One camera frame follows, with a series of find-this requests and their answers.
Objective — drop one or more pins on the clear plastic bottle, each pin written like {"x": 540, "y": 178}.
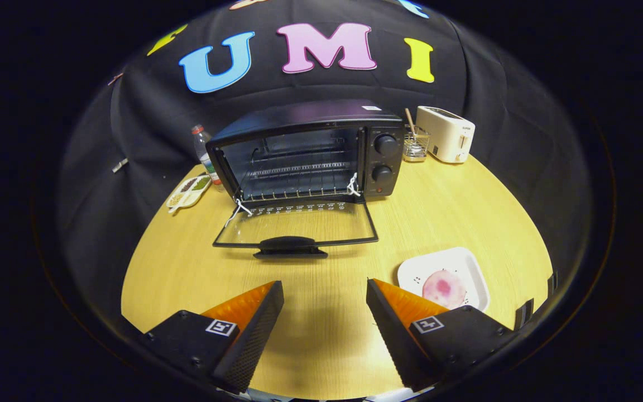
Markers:
{"x": 203, "y": 148}

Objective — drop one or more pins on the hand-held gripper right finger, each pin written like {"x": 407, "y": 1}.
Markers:
{"x": 394, "y": 335}

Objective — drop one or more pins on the wooden stick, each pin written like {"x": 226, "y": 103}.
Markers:
{"x": 409, "y": 118}

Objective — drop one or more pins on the white square plate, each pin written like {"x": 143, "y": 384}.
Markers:
{"x": 413, "y": 273}

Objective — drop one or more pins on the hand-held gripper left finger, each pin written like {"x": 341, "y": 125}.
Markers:
{"x": 252, "y": 340}

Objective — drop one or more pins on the silver clip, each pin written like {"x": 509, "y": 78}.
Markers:
{"x": 120, "y": 165}

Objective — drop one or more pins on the divided tray of grains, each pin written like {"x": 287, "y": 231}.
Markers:
{"x": 187, "y": 192}

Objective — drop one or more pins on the pink clothes peg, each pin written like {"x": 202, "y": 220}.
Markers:
{"x": 115, "y": 79}

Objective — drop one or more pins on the pink round food slice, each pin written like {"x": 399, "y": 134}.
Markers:
{"x": 444, "y": 289}

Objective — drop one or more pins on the black toaster oven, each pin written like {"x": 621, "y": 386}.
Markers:
{"x": 305, "y": 114}

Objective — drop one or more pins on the white bread toaster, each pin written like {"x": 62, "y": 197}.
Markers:
{"x": 444, "y": 131}

